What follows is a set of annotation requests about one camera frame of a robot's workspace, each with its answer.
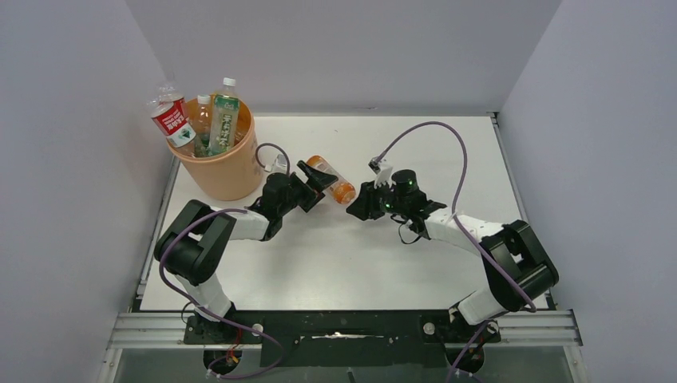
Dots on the orange plastic bin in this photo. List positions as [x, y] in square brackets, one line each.
[231, 175]

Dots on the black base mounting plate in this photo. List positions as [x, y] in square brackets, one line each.
[339, 338]

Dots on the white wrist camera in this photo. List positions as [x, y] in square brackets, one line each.
[279, 165]
[382, 170]

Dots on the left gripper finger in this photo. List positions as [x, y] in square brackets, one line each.
[309, 197]
[316, 179]

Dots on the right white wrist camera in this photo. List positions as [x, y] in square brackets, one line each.
[382, 170]

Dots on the red white label bottle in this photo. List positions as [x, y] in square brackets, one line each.
[169, 92]

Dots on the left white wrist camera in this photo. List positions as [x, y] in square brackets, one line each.
[279, 165]

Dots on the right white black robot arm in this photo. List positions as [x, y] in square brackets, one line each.
[518, 269]

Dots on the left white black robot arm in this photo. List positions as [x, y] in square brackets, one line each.
[190, 250]

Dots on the green label clear bottle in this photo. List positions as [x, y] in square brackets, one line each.
[225, 111]

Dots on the red green label bottle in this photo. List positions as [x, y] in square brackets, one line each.
[169, 116]

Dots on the aluminium frame rail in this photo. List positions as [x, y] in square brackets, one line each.
[165, 330]

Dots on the dark green label bottle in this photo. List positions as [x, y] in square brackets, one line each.
[202, 125]

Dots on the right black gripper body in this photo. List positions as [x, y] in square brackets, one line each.
[393, 205]

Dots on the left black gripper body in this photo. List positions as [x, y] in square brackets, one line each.
[295, 185]

